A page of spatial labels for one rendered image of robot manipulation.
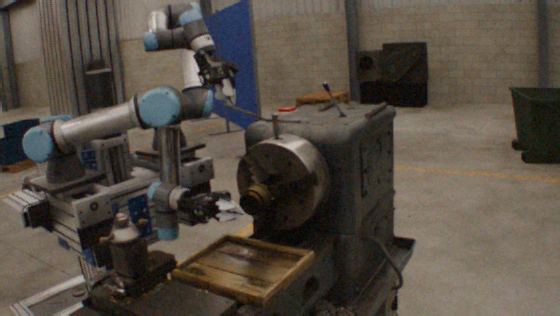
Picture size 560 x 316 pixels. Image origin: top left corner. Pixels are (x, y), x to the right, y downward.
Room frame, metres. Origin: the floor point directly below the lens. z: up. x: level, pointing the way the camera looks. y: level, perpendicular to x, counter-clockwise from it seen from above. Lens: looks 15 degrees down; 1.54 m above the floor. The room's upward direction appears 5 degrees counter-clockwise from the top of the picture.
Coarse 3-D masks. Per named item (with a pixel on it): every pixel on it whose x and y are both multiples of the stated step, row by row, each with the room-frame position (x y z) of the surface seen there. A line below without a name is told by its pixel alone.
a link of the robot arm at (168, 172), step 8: (176, 120) 1.44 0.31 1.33; (160, 128) 1.43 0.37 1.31; (168, 128) 1.43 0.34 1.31; (176, 128) 1.45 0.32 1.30; (160, 136) 1.44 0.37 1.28; (168, 136) 1.43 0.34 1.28; (176, 136) 1.45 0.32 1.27; (160, 144) 1.44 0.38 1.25; (168, 144) 1.43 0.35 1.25; (176, 144) 1.45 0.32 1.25; (160, 152) 1.44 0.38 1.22; (168, 152) 1.43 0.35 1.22; (176, 152) 1.44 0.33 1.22; (160, 160) 1.44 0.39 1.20; (168, 160) 1.43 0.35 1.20; (176, 160) 1.44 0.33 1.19; (160, 168) 1.44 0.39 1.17; (168, 168) 1.43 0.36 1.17; (176, 168) 1.44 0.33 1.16; (160, 176) 1.44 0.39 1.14; (168, 176) 1.43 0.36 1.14; (176, 176) 1.44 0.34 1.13; (176, 184) 1.44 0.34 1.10
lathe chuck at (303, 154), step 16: (256, 144) 1.43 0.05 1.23; (272, 144) 1.39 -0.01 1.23; (288, 144) 1.39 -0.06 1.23; (304, 144) 1.42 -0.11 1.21; (256, 160) 1.43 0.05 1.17; (272, 160) 1.40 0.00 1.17; (288, 160) 1.36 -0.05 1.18; (304, 160) 1.34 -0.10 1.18; (240, 176) 1.47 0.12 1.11; (272, 176) 1.48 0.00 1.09; (288, 176) 1.36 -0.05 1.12; (320, 176) 1.36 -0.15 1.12; (240, 192) 1.48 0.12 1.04; (304, 192) 1.33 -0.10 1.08; (320, 192) 1.35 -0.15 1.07; (288, 208) 1.37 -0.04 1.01; (304, 208) 1.33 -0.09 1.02; (272, 224) 1.41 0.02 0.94; (288, 224) 1.37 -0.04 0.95
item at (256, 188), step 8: (256, 184) 1.32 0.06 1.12; (264, 184) 1.34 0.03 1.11; (248, 192) 1.28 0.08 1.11; (256, 192) 1.28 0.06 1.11; (264, 192) 1.29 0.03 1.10; (240, 200) 1.29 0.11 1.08; (248, 200) 1.32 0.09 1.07; (256, 200) 1.26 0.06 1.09; (264, 200) 1.27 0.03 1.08; (240, 208) 1.29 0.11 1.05; (248, 208) 1.29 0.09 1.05; (256, 208) 1.26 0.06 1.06; (264, 208) 1.28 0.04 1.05
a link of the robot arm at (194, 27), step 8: (184, 16) 1.50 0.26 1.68; (192, 16) 1.50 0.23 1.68; (200, 16) 1.52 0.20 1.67; (184, 24) 1.50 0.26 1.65; (192, 24) 1.49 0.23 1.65; (200, 24) 1.50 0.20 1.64; (184, 32) 1.53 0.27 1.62; (192, 32) 1.49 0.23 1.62; (200, 32) 1.48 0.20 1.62; (208, 32) 1.51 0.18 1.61; (192, 40) 1.48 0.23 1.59
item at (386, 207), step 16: (384, 208) 1.75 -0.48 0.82; (256, 224) 1.66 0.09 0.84; (368, 224) 1.57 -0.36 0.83; (384, 224) 1.73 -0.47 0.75; (304, 240) 1.51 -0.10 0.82; (352, 240) 1.42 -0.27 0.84; (384, 240) 1.74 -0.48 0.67; (336, 256) 1.44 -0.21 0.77; (352, 256) 1.44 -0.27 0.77; (368, 256) 1.58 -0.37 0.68; (384, 256) 1.76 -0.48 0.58; (352, 272) 1.44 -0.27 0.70; (368, 272) 1.59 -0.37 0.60; (336, 288) 1.44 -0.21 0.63; (352, 288) 1.44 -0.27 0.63; (368, 288) 1.56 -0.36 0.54; (336, 304) 1.44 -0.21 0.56; (352, 304) 1.42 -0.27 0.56
